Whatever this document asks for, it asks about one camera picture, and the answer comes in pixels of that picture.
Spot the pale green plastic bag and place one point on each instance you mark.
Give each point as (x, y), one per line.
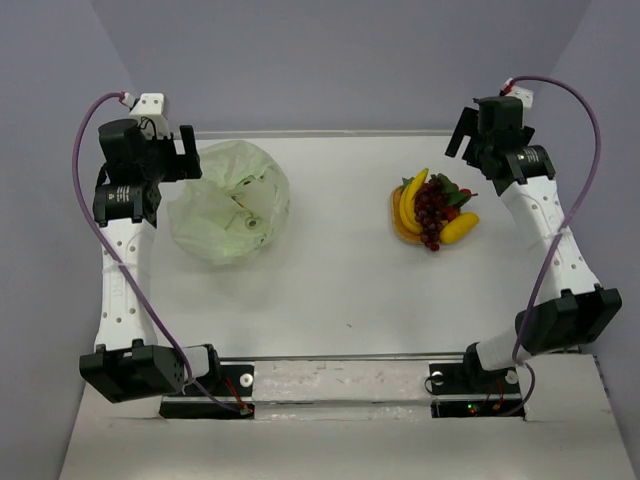
(238, 207)

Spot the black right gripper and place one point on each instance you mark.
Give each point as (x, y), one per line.
(467, 128)

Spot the red fake strawberries with leaves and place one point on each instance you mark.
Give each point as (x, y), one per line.
(452, 192)

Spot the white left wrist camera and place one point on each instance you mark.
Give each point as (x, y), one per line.
(150, 111)

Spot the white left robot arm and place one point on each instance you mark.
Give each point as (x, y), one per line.
(134, 354)

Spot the orange woven mat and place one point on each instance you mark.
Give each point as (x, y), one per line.
(404, 234)

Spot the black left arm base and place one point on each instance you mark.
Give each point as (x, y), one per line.
(229, 398)

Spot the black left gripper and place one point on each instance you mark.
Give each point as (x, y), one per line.
(183, 166)

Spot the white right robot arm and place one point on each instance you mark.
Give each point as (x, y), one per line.
(570, 306)

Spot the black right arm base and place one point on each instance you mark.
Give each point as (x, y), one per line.
(454, 396)

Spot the dark red fake grapes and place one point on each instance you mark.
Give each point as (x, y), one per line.
(429, 204)

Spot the yellow fake banana bunch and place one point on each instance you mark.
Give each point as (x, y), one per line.
(407, 202)

